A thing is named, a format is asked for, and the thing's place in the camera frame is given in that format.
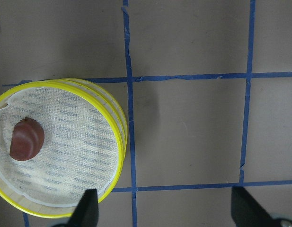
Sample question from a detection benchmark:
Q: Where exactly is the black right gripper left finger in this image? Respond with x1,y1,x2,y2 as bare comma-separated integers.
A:
54,189,99,227

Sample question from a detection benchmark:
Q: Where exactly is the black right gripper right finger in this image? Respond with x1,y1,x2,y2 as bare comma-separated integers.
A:
230,186,292,227

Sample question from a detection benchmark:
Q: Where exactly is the yellow steamer layer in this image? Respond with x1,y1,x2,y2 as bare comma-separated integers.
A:
58,78,128,152
0,79,125,218

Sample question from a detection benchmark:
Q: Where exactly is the brown bun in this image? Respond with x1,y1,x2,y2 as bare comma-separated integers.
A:
9,118,44,161

